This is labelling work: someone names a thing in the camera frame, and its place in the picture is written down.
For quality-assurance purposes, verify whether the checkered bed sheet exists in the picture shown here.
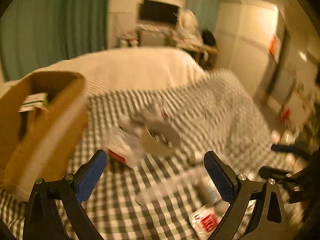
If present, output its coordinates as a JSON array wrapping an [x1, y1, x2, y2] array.
[[0, 68, 308, 240]]

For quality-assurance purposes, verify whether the white cream tube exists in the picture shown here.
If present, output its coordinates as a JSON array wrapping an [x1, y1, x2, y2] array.
[[136, 166, 207, 205]]

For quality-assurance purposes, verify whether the green white medicine box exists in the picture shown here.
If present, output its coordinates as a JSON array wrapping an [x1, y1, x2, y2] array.
[[18, 92, 48, 113]]

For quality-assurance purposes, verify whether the white louvered wardrobe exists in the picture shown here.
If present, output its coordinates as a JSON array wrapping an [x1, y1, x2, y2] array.
[[214, 0, 285, 102]]

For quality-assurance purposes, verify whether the brown cardboard box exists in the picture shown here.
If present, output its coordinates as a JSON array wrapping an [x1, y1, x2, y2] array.
[[1, 71, 88, 202]]

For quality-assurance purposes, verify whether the small teal curtain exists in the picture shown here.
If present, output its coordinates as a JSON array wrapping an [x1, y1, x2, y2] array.
[[185, 0, 219, 33]]

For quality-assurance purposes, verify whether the black wall television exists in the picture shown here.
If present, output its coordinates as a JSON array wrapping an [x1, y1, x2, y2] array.
[[138, 0, 180, 25]]

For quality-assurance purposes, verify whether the black backpack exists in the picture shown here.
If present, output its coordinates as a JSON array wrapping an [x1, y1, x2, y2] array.
[[201, 29, 216, 47]]

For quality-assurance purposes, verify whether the large teal curtain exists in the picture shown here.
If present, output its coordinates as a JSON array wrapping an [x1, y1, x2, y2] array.
[[1, 0, 108, 81]]

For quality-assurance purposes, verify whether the orange hanging tag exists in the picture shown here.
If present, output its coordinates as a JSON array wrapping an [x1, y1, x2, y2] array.
[[268, 35, 278, 56]]

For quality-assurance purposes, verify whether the cream quilted blanket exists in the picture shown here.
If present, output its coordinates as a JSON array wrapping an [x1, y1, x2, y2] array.
[[0, 47, 206, 97]]

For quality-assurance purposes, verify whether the red white packet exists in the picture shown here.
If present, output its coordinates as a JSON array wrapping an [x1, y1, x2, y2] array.
[[189, 205, 226, 239]]

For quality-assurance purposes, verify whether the wooden chair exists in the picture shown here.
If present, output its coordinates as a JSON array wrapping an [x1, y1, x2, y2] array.
[[182, 45, 219, 70]]

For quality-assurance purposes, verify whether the round vanity mirror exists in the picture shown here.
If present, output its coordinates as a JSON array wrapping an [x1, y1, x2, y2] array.
[[178, 9, 198, 32]]

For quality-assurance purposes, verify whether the white tape roll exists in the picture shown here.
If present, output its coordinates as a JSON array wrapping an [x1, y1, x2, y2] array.
[[139, 121, 181, 158]]

